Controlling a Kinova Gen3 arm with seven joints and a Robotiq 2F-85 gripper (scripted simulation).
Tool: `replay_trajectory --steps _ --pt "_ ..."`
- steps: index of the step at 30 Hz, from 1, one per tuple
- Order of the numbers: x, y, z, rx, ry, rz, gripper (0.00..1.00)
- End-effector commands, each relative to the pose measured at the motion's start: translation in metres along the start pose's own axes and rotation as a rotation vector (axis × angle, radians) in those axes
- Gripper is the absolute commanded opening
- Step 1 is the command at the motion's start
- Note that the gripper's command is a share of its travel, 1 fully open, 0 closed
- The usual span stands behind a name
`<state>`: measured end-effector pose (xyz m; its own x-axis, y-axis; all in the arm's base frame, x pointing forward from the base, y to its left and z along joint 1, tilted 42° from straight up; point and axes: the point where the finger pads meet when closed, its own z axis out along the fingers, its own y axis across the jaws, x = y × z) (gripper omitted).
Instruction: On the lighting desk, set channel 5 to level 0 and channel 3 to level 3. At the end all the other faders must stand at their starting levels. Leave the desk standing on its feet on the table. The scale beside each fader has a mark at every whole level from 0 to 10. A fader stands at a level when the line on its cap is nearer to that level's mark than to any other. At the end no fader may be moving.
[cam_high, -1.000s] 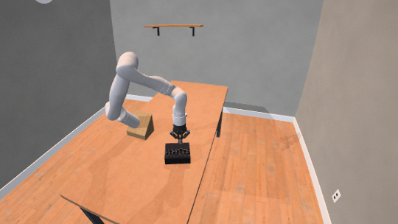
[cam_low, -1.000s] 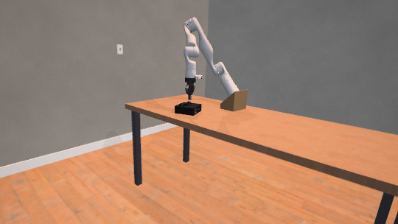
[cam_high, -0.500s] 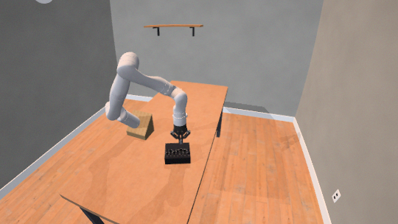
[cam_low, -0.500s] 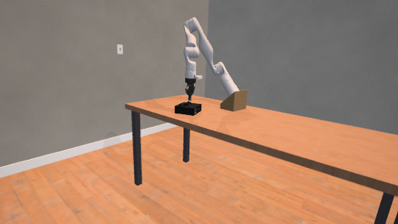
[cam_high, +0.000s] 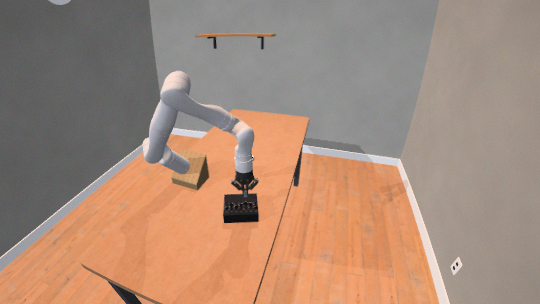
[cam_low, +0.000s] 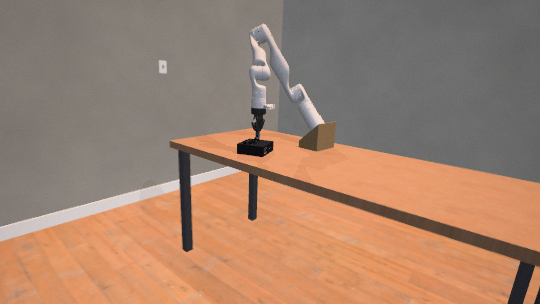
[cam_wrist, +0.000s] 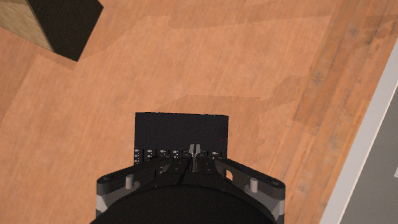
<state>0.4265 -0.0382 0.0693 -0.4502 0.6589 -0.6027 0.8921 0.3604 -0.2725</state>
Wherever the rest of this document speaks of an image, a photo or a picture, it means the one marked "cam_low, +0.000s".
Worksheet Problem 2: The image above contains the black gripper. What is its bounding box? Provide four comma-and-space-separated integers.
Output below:
251, 108, 266, 139

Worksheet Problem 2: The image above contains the black lighting desk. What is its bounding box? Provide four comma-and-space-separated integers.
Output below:
237, 138, 274, 157

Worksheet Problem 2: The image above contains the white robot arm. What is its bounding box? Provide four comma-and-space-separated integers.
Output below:
249, 24, 324, 131

